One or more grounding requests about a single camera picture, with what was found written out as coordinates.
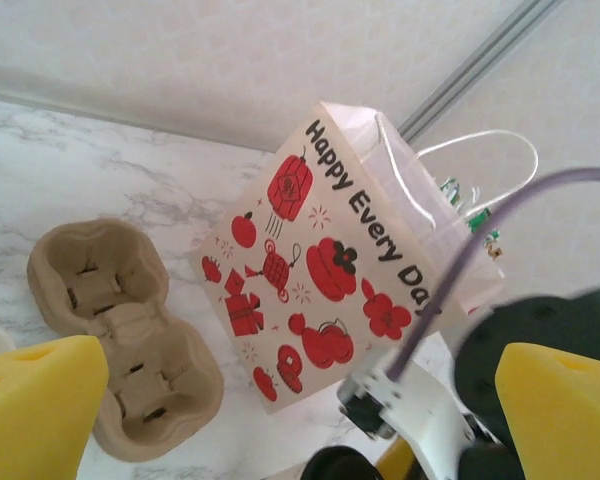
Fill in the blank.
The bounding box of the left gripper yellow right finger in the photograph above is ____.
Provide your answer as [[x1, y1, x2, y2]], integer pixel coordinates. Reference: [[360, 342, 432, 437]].
[[494, 342, 600, 480]]

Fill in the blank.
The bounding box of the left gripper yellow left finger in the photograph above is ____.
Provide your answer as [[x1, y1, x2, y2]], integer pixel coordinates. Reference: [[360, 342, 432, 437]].
[[0, 333, 110, 480]]

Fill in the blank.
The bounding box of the stack of pulp cup carriers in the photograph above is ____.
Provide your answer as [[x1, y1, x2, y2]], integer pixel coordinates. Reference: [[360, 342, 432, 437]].
[[27, 214, 225, 459]]

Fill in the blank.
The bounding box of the red printed paper gift bag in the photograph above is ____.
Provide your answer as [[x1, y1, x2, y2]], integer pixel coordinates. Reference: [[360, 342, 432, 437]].
[[187, 99, 541, 419]]

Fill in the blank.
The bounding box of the green white stick packet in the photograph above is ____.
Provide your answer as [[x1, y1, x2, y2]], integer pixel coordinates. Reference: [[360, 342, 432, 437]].
[[464, 207, 504, 259], [439, 175, 481, 209]]

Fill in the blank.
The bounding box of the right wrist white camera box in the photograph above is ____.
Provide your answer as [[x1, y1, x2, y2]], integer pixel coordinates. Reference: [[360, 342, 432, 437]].
[[337, 344, 481, 480]]

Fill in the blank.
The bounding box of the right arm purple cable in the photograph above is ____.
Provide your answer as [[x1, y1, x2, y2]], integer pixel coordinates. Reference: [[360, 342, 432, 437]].
[[389, 167, 600, 381]]

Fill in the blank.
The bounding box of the aluminium frame post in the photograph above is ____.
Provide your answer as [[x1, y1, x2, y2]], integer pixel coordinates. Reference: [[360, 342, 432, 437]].
[[399, 0, 566, 139]]

